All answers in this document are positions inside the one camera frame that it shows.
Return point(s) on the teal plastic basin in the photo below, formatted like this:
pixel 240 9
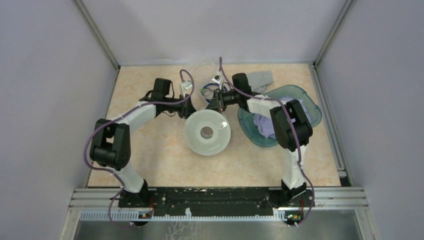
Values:
pixel 285 93

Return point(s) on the lavender cloth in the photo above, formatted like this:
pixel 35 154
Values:
pixel 264 124

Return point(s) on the clear plastic container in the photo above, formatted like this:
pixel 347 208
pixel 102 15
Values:
pixel 202 72

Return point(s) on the grey towel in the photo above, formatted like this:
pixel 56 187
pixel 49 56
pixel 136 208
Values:
pixel 260 80

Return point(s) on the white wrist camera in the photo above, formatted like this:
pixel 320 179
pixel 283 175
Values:
pixel 185 88
pixel 217 78

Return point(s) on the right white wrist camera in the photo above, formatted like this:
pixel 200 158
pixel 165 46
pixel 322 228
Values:
pixel 217 78

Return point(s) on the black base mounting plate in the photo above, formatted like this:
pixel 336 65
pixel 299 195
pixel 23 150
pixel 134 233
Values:
pixel 214 201

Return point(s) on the white perforated cable spool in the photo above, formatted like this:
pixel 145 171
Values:
pixel 207 132

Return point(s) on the white slotted cable duct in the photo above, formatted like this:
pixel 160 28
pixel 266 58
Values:
pixel 135 215

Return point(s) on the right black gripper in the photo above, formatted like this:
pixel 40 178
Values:
pixel 218 105

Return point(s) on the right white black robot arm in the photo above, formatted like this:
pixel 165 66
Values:
pixel 290 124

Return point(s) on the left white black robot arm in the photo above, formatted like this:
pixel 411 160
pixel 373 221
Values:
pixel 109 145

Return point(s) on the aluminium frame rail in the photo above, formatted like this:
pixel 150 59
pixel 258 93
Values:
pixel 325 198

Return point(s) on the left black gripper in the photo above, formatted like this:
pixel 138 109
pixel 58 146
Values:
pixel 187 109

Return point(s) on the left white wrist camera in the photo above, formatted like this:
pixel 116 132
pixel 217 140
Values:
pixel 185 88

